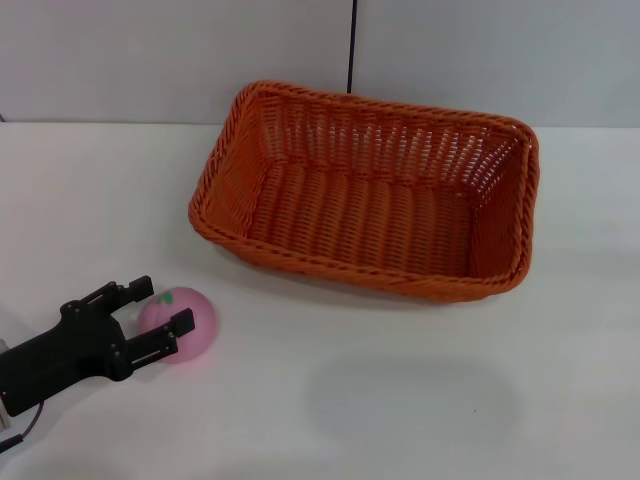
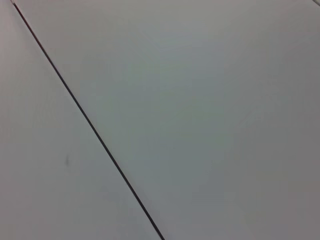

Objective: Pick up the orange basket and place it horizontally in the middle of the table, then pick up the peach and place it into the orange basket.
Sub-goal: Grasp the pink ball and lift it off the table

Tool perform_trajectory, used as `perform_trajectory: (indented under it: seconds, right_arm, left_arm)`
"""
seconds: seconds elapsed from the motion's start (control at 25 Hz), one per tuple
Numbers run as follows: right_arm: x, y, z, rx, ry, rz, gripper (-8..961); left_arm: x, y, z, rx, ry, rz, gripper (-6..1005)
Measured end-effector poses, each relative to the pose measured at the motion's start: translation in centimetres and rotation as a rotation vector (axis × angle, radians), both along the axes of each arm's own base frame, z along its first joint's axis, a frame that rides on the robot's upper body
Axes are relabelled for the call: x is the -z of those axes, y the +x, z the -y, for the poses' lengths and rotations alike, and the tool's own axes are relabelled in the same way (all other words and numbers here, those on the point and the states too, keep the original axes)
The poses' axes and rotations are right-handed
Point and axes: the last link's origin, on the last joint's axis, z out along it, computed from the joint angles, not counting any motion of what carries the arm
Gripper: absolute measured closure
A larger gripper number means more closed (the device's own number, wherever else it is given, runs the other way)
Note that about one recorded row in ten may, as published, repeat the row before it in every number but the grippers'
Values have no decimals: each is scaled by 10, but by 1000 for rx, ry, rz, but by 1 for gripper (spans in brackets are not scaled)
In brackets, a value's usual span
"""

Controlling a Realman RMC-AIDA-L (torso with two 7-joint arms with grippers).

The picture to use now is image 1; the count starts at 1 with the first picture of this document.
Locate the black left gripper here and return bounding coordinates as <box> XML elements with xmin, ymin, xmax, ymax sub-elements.
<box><xmin>0</xmin><ymin>274</ymin><xmax>196</xmax><ymax>419</ymax></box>

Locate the dark left gripper cable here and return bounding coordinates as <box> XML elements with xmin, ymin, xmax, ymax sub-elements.
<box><xmin>0</xmin><ymin>398</ymin><xmax>47</xmax><ymax>449</ymax></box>

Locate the pink peach toy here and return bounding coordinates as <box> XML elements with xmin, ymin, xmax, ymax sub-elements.
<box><xmin>135</xmin><ymin>285</ymin><xmax>221</xmax><ymax>365</ymax></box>

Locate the orange woven plastic basket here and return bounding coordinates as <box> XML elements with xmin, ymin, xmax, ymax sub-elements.
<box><xmin>187</xmin><ymin>78</ymin><xmax>542</xmax><ymax>304</ymax></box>

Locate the black vertical wall strip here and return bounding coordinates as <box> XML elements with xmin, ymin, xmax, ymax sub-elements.
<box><xmin>345</xmin><ymin>0</ymin><xmax>360</xmax><ymax>94</ymax></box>

